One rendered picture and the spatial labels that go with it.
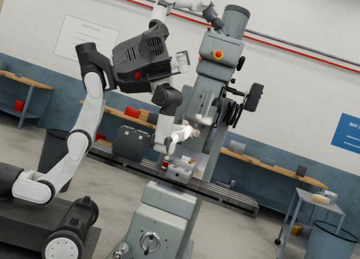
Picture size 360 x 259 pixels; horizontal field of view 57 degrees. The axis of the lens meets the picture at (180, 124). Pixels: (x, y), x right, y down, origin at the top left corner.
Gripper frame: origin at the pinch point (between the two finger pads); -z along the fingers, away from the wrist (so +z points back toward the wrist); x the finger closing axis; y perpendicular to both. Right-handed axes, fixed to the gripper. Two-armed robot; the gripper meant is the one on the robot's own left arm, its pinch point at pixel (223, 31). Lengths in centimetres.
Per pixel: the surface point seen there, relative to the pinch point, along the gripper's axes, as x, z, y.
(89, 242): 23, -42, -156
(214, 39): 19.3, 1.7, -13.8
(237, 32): -14.7, -8.8, 13.1
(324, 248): -75, -248, -30
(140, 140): -6, -20, -92
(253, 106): -8, -57, -13
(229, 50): 22.6, -8.9, -11.7
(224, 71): 13.9, -18.6, -20.2
